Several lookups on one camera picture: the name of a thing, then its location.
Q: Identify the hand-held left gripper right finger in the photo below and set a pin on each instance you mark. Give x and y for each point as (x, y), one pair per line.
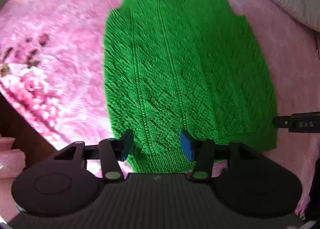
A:
(187, 146)

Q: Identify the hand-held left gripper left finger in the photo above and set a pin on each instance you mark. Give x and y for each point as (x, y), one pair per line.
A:
(127, 141)

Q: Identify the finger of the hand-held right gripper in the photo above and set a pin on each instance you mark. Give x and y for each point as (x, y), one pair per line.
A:
(281, 122)

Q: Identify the green knitted vest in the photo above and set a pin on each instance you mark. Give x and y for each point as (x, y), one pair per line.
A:
(190, 68)

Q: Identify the pink floral blanket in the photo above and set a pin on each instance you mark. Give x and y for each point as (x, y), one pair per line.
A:
(55, 68)

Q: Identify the pink curtain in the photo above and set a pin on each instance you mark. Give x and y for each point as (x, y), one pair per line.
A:
(7, 156)

